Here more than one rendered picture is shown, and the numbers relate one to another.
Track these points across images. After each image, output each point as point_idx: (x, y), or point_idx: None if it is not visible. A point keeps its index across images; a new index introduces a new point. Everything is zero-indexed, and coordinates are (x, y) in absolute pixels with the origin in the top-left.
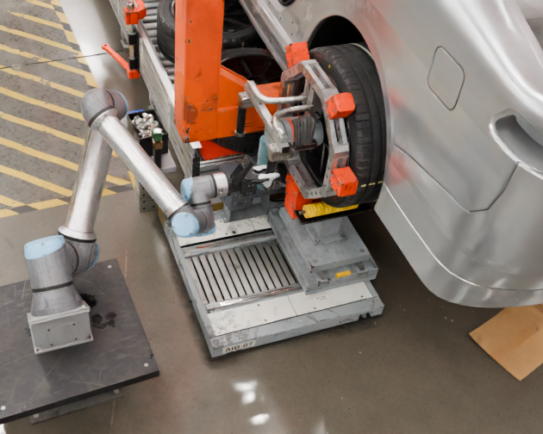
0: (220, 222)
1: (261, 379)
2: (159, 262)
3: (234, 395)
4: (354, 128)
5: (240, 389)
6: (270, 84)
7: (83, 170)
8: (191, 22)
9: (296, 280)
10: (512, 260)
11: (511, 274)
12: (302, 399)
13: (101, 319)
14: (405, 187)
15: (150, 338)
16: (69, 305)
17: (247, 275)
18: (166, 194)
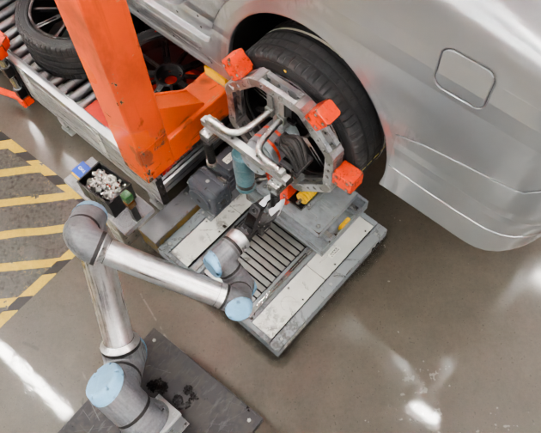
0: (206, 222)
1: (327, 352)
2: None
3: (315, 381)
4: (343, 127)
5: (317, 371)
6: (196, 81)
7: (98, 294)
8: (117, 85)
9: (303, 244)
10: None
11: None
12: (368, 351)
13: (181, 398)
14: (422, 169)
15: (215, 368)
16: (161, 422)
17: (260, 262)
18: (207, 290)
